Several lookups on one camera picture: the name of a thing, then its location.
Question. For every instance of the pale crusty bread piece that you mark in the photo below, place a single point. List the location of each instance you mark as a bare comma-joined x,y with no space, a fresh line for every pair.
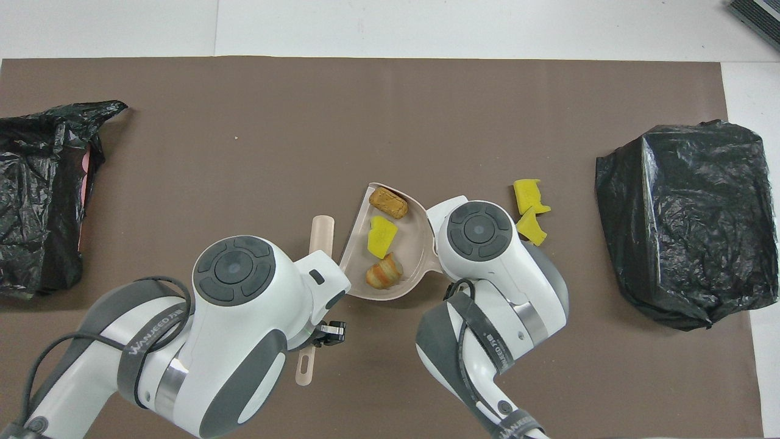
384,272

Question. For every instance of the beige brush black bristles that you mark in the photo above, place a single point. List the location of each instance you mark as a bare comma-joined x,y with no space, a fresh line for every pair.
322,235

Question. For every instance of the yellow cheese wedge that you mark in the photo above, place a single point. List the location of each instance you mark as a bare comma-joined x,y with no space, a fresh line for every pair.
382,236

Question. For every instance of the beige plastic dustpan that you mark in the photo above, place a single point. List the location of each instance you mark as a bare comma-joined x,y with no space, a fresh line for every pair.
414,244

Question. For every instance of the brown bread nugget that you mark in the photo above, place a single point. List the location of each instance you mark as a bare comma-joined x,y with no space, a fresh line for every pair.
388,202

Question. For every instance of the small yellow sponge piece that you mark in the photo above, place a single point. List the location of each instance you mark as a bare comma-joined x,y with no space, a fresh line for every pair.
531,227

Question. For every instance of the large notched yellow sponge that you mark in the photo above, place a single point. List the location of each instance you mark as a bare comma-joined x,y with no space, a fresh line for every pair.
527,194

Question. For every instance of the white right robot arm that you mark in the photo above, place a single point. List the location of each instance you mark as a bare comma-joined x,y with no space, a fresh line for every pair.
487,244

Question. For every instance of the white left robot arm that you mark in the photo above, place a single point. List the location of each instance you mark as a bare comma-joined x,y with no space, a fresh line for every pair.
237,305

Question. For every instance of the pink bin with black bag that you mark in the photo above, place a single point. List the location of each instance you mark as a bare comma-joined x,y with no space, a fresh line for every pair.
36,201

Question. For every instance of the bin fully wrapped black bag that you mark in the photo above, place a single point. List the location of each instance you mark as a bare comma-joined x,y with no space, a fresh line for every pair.
694,225

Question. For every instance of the brown table mat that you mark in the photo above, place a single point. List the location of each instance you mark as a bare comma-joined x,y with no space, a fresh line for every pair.
244,152

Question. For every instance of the dark grey ribbed device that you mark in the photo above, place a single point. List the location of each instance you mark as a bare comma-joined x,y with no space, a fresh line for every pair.
758,18

